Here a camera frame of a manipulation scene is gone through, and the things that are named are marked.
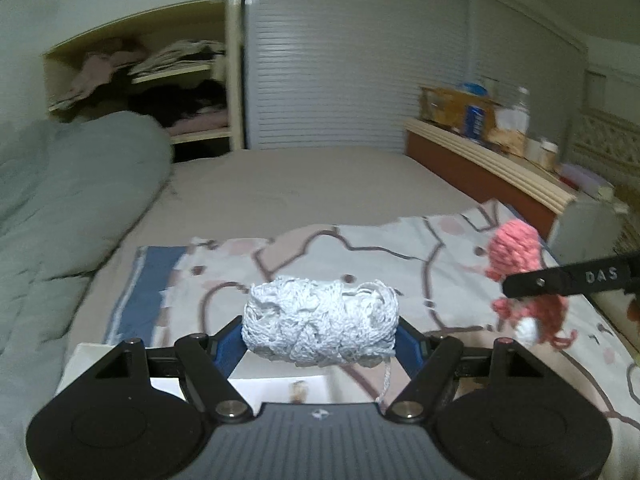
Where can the cartoon cat print blanket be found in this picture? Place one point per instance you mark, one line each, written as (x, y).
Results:
(437, 267)

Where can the grey quilted duvet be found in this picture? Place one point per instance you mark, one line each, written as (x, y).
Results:
(69, 194)

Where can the wooden bed headboard shelf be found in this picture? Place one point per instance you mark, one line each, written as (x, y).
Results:
(483, 174)

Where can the white shallow cardboard box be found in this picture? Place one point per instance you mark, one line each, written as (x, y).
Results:
(133, 412)

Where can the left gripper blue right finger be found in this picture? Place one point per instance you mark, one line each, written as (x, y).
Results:
(412, 348)

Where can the pile of clothes on shelf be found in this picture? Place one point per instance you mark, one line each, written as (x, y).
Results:
(181, 86)

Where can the yellow snack box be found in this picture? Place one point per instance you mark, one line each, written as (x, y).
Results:
(446, 107)

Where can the white tissue pack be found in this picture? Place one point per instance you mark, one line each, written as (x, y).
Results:
(504, 123)

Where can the oval wooden box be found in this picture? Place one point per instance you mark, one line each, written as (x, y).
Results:
(299, 392)

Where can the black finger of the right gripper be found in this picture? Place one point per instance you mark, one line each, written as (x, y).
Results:
(601, 275)

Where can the small white jar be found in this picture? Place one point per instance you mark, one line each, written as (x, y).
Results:
(547, 155)

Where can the white grey yarn ball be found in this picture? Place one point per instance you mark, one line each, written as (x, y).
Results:
(313, 323)

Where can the pink crochet octopus toy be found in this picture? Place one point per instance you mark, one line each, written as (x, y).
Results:
(535, 313)

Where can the white side cabinet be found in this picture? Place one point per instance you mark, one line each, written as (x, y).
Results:
(586, 229)

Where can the cream open wardrobe shelf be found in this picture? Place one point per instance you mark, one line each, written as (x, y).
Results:
(156, 28)

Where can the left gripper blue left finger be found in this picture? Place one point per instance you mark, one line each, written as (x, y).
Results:
(227, 347)

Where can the patterned beige cushion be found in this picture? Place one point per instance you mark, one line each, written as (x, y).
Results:
(609, 147)

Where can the blue pepsi can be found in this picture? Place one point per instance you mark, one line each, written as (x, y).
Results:
(474, 120)

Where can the clear plastic water bottle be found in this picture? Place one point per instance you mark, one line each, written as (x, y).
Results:
(520, 111)

